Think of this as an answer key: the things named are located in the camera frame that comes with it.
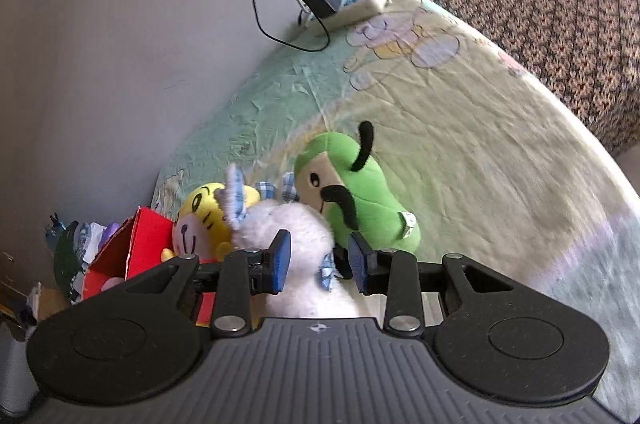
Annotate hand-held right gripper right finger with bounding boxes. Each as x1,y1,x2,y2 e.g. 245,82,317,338
347,231,516,338

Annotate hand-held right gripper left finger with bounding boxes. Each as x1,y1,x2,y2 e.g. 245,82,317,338
125,229,292,339

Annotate white plush toy blue bows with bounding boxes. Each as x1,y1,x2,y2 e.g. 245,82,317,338
222,164,373,320

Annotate green pear plush toy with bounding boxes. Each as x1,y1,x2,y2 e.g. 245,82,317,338
292,120,422,255

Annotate yellow tiger plush toy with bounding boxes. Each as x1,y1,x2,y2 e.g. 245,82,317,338
161,182,261,262

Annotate red cardboard box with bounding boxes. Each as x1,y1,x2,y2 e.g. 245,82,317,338
82,205,216,327

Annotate cartoon printed bed sheet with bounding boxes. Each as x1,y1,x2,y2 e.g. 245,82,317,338
150,0,640,420

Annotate purple toy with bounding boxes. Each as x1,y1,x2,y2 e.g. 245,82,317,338
101,221,122,251

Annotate dark green cloth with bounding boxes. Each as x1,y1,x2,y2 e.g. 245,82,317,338
54,220,85,305

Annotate white power strip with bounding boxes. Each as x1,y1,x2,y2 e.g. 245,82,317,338
300,0,390,36

